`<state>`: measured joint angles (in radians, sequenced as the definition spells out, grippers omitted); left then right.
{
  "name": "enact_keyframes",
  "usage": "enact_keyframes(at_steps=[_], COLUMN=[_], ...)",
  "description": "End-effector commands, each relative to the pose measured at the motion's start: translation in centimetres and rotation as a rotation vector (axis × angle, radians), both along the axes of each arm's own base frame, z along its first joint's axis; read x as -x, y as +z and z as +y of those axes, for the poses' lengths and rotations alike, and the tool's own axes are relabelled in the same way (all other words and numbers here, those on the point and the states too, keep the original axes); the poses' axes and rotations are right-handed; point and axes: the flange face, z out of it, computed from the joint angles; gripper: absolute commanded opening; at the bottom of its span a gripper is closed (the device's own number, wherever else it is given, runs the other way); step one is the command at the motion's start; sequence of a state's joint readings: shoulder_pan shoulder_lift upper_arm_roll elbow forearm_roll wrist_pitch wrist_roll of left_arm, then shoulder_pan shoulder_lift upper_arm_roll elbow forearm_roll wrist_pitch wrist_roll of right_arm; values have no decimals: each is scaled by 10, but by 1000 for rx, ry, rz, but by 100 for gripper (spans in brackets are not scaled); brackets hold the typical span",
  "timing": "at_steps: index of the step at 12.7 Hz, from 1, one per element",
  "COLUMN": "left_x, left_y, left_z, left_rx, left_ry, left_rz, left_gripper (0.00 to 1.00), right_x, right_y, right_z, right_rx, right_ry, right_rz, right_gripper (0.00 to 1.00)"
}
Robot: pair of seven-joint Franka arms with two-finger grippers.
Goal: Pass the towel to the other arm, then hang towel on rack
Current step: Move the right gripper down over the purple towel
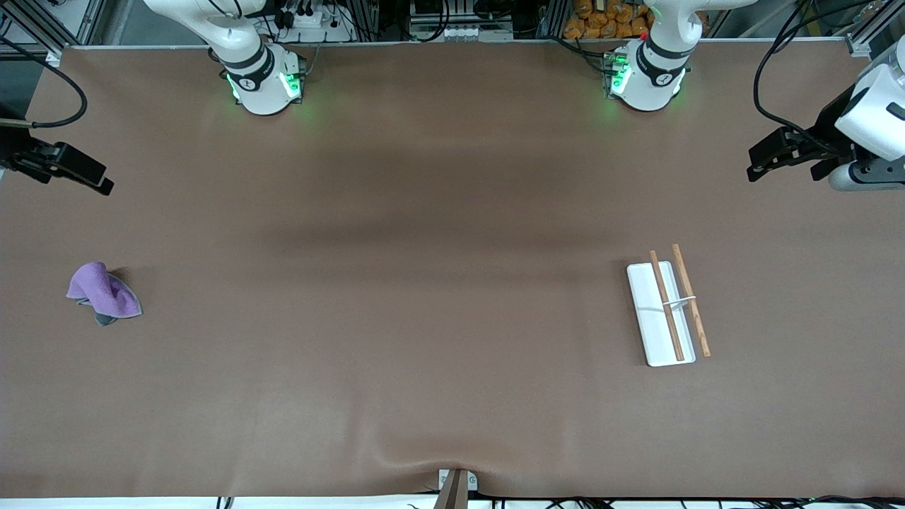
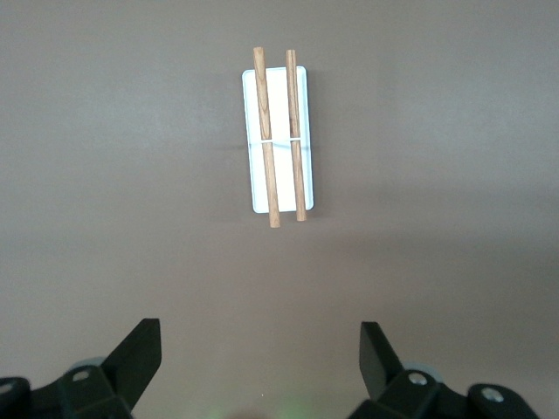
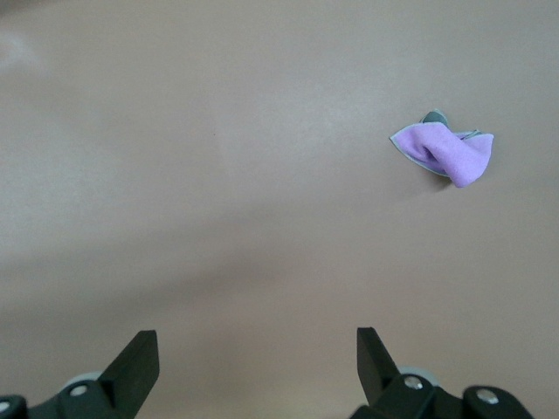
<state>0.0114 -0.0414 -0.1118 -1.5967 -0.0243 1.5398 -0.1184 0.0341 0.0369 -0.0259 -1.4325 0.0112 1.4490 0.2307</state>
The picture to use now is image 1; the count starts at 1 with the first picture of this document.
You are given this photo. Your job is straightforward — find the purple microfibre towel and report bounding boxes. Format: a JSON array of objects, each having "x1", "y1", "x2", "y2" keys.
[{"x1": 66, "y1": 262, "x2": 144, "y2": 327}]

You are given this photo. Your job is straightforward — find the orange snack bag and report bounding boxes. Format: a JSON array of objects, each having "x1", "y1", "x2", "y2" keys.
[{"x1": 564, "y1": 0, "x2": 653, "y2": 40}]

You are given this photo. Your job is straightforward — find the white towel rack base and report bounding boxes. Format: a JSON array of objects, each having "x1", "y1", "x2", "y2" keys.
[{"x1": 626, "y1": 261, "x2": 699, "y2": 368}]

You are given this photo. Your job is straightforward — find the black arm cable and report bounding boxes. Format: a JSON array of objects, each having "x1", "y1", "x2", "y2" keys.
[
  {"x1": 0, "y1": 34, "x2": 89, "y2": 129},
  {"x1": 752, "y1": 0, "x2": 860, "y2": 155}
]

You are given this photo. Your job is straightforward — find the white long power strip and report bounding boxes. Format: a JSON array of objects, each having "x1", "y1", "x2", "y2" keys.
[{"x1": 410, "y1": 21, "x2": 515, "y2": 42}]

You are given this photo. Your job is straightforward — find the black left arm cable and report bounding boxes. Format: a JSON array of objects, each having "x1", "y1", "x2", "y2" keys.
[{"x1": 752, "y1": 0, "x2": 860, "y2": 155}]

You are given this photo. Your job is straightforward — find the white power strip with plugs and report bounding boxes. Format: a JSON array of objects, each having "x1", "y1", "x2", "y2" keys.
[{"x1": 279, "y1": 7, "x2": 334, "y2": 30}]

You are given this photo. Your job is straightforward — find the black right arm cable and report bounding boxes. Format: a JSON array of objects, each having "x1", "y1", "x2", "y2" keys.
[{"x1": 0, "y1": 34, "x2": 89, "y2": 129}]

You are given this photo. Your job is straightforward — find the aluminium frame profile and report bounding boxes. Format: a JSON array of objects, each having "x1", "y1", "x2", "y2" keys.
[
  {"x1": 0, "y1": 0, "x2": 107, "y2": 64},
  {"x1": 845, "y1": 0, "x2": 905, "y2": 57}
]

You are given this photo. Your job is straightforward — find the metal camera stand bracket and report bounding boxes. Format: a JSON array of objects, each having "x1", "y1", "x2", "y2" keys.
[{"x1": 433, "y1": 468, "x2": 479, "y2": 509}]

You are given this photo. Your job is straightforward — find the wooden rack rod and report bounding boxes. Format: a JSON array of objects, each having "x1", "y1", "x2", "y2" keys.
[
  {"x1": 671, "y1": 244, "x2": 711, "y2": 358},
  {"x1": 649, "y1": 250, "x2": 685, "y2": 362}
]

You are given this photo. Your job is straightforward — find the brown table cover mat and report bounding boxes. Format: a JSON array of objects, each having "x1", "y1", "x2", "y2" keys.
[{"x1": 0, "y1": 39, "x2": 905, "y2": 499}]

